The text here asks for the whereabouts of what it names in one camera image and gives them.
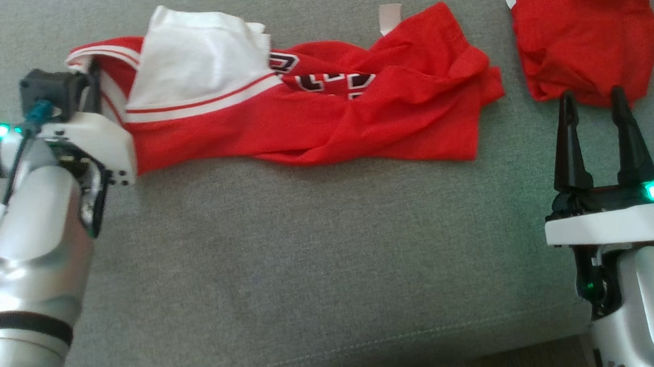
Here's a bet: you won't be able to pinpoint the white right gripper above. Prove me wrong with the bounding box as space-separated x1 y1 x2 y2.
538 84 654 322

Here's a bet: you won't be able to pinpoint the red shirt with white sleeves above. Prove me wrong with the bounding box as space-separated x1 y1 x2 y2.
62 0 509 185

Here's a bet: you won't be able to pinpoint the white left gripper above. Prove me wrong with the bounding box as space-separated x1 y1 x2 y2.
36 57 141 238

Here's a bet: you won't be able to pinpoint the black cable with teal plug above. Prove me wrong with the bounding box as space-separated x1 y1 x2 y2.
0 98 64 283

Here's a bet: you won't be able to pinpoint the red shorts with white stripe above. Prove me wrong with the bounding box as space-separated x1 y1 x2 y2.
506 0 654 115

